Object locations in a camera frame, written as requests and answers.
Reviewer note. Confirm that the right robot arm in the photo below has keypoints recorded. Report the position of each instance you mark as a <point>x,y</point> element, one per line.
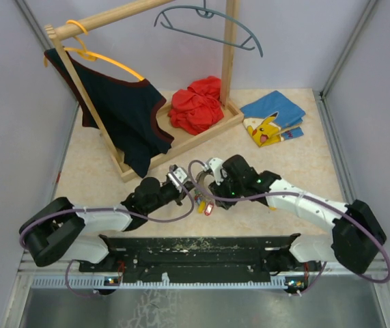
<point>352,232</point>

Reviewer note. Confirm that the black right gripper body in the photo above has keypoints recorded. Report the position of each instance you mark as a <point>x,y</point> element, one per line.
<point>228,188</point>

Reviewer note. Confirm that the red key tag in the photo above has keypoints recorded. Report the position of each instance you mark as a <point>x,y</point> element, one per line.
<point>209,209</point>

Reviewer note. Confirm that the blue pikachu cloth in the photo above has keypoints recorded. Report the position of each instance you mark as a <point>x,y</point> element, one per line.
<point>272,119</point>

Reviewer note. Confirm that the white slotted cable duct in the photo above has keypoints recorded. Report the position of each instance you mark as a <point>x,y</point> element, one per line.
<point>82,282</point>

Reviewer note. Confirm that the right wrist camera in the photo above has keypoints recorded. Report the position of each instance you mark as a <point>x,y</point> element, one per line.
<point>215,168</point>

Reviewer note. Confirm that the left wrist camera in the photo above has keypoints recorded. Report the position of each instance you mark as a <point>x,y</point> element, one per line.
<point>177,176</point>

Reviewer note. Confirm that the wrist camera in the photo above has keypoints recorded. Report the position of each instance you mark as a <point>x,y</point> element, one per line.
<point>215,168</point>
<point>177,176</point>

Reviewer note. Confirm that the steel key organizer yellow handle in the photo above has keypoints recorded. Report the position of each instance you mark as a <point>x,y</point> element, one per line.
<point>201,198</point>

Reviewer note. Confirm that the dark navy tank top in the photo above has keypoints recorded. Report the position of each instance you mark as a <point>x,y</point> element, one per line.
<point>128,112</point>

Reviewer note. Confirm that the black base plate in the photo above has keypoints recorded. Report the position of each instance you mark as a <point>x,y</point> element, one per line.
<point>200,260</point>

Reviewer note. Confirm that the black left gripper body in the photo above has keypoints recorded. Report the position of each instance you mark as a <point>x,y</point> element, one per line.
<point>170,195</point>

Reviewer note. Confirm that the grey-blue clothes hanger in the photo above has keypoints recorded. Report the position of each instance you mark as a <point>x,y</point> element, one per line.
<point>210,24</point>

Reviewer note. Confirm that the red crumpled cloth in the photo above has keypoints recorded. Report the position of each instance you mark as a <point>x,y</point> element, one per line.
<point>197,108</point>

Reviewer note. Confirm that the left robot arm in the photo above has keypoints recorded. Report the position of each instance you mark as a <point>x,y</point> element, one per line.
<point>65,231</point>

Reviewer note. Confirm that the wooden clothes rack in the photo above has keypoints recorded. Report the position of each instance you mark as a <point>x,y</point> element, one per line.
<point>59,56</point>

